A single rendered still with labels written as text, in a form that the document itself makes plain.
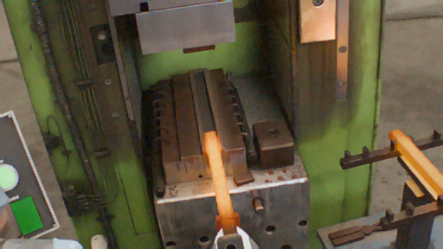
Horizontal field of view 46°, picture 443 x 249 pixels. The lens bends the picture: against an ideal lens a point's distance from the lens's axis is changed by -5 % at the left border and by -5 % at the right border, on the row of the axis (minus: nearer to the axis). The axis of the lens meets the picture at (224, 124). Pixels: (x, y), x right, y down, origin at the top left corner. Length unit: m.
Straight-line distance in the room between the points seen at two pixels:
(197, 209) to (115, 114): 0.32
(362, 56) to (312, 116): 0.21
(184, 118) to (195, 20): 0.39
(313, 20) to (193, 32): 0.32
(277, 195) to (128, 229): 0.51
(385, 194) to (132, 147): 1.54
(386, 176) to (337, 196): 1.14
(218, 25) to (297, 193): 0.47
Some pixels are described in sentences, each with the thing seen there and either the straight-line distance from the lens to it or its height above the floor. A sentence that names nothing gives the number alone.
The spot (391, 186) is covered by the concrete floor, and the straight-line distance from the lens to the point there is 2.73.
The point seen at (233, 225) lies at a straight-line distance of 1.06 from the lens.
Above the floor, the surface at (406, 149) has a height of 1.01.
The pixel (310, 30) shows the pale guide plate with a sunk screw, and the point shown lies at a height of 1.22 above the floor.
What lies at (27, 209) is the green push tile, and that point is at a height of 1.02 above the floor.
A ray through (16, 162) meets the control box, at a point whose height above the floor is 1.11.
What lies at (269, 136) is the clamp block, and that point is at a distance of 1.35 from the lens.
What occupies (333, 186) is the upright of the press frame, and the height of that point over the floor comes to 0.70.
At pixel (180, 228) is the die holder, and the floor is 0.82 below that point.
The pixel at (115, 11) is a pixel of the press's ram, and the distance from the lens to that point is 1.11.
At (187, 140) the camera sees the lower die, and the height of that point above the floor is 0.99.
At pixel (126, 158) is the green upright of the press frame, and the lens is 1.47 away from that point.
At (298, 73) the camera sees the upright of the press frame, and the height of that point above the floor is 1.09.
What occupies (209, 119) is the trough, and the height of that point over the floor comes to 0.99.
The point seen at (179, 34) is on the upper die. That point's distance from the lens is 1.13.
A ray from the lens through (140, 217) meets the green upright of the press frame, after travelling 1.61.
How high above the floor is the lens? 1.76
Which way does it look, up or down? 34 degrees down
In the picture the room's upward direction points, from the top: 6 degrees counter-clockwise
